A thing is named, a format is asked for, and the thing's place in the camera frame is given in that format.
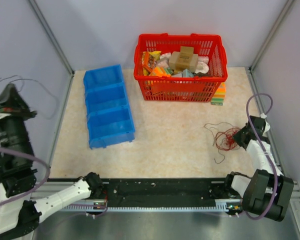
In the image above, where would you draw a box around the thin black wire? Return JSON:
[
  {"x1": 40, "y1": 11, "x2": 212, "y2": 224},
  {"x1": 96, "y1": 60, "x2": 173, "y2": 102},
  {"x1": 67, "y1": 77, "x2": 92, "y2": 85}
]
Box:
[{"x1": 0, "y1": 75, "x2": 60, "y2": 120}]

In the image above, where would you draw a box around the red wire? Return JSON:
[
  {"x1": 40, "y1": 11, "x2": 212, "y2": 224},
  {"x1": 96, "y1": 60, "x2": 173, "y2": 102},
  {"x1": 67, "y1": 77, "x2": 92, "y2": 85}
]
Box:
[{"x1": 203, "y1": 121, "x2": 242, "y2": 165}]

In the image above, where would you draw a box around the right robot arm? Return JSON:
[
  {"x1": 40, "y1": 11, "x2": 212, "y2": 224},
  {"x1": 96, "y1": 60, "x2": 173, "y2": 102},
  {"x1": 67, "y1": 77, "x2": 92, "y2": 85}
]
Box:
[{"x1": 223, "y1": 115, "x2": 294, "y2": 222}]

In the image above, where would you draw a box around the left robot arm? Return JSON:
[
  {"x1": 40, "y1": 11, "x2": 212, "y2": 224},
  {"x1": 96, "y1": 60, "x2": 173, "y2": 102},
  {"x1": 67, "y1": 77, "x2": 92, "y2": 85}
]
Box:
[{"x1": 0, "y1": 83, "x2": 104, "y2": 240}]

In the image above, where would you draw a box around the colourful sponge pack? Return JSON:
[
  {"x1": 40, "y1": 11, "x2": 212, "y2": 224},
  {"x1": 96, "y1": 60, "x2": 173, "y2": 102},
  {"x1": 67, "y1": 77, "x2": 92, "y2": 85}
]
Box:
[{"x1": 210, "y1": 82, "x2": 226, "y2": 106}]

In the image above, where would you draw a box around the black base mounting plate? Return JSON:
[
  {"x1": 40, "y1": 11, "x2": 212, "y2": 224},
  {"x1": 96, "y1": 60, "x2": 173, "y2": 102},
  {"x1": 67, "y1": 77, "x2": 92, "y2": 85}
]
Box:
[{"x1": 47, "y1": 171, "x2": 258, "y2": 208}]

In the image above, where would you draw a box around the teal sponge package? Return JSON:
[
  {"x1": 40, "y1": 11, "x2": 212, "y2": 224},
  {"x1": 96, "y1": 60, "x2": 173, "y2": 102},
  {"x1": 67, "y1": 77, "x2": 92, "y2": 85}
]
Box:
[{"x1": 182, "y1": 69, "x2": 194, "y2": 78}]

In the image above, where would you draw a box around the blue plastic compartment bin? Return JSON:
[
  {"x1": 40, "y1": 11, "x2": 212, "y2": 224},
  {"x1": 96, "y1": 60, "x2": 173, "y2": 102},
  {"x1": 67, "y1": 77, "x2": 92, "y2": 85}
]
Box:
[{"x1": 83, "y1": 64, "x2": 136, "y2": 149}]

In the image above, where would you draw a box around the brown cardboard box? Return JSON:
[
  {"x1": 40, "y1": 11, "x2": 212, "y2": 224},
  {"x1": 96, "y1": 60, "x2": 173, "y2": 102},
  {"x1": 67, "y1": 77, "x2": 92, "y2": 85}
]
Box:
[{"x1": 168, "y1": 46, "x2": 199, "y2": 72}]

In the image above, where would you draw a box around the red plastic shopping basket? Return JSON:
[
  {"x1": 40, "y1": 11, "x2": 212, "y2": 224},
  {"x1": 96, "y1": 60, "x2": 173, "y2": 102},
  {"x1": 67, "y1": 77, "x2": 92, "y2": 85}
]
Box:
[{"x1": 133, "y1": 33, "x2": 228, "y2": 103}]

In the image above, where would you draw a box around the orange sponge daddy box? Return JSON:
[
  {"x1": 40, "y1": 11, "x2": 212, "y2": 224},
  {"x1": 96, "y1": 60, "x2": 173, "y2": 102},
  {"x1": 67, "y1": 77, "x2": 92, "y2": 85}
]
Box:
[{"x1": 148, "y1": 66, "x2": 172, "y2": 77}]

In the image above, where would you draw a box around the grey aluminium frame rail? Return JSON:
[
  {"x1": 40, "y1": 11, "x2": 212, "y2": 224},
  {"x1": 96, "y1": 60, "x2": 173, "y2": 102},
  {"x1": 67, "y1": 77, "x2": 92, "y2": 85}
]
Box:
[{"x1": 246, "y1": 67, "x2": 300, "y2": 198}]

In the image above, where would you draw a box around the grey slotted cable duct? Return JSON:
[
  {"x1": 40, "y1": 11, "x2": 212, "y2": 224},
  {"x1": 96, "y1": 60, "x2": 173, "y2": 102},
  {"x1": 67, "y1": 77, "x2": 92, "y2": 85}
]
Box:
[{"x1": 61, "y1": 199, "x2": 243, "y2": 214}]

